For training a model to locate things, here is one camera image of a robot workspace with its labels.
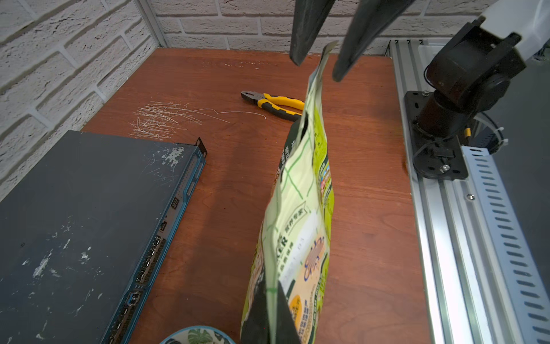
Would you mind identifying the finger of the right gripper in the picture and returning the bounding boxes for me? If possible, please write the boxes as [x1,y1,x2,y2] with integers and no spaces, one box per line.
[332,0,413,82]

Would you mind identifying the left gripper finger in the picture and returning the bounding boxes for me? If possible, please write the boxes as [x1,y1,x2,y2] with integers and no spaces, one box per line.
[289,0,335,66]

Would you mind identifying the green oats bag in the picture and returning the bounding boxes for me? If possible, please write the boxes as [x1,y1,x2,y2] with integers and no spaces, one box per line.
[240,42,337,343]

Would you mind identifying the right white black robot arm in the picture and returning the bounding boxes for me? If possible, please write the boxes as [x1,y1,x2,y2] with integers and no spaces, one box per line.
[289,1,549,138]

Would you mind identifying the green leaf pattern bowl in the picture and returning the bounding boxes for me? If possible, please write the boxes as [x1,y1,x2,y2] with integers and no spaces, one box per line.
[161,325,235,344]

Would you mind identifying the yellow black pliers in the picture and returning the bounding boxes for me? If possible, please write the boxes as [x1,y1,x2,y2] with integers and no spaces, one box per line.
[241,91,305,122]

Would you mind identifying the pile of thin sticks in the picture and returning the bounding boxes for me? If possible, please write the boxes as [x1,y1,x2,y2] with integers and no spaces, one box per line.
[129,101,267,141]

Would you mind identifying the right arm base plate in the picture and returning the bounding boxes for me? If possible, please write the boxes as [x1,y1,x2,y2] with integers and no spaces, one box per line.
[404,91,468,181]

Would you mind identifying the aluminium frame rail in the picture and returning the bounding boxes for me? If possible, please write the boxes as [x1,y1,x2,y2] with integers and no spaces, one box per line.
[403,57,549,343]

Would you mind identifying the grey network switch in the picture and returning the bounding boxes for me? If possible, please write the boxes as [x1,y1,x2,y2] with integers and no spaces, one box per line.
[1,130,207,343]

